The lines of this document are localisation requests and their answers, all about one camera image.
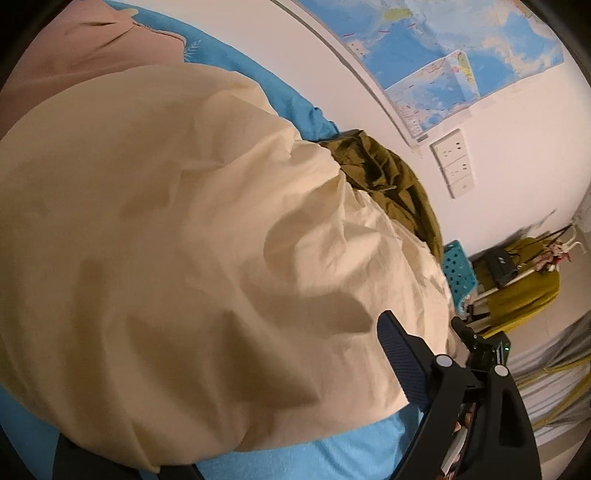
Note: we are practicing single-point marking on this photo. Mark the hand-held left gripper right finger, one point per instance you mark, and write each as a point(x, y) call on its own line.
point(401, 364)

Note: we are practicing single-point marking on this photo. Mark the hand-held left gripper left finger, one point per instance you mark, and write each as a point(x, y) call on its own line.
point(92, 464)

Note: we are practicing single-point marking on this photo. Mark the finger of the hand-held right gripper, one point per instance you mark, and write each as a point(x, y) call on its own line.
point(464, 330)

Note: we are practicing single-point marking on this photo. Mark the cream jacket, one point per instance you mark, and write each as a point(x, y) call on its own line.
point(184, 230)

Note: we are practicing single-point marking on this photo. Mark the hanging olive clothes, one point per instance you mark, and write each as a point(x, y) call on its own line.
point(526, 295)

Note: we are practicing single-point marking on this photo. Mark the white clothes rack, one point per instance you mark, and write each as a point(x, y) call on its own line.
point(575, 244)

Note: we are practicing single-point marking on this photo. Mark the teal plastic basket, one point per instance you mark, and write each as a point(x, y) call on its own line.
point(464, 293)
point(455, 261)

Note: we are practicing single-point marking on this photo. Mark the black hanging bag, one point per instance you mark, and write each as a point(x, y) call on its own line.
point(502, 265)

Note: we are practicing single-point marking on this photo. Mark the grey striped mat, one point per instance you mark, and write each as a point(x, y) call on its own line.
point(568, 341)

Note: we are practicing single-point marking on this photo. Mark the olive green garment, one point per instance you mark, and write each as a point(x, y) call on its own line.
point(392, 180)

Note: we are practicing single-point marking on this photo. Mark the blue bed sheet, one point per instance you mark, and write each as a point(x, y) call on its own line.
point(277, 106)

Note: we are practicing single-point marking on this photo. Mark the white wall switch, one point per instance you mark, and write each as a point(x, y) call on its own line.
point(461, 187)

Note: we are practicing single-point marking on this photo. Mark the white wall socket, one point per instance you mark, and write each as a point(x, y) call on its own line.
point(455, 167)
point(448, 145)

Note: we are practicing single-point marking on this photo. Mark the colourful wall map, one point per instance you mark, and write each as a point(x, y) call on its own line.
point(461, 37)

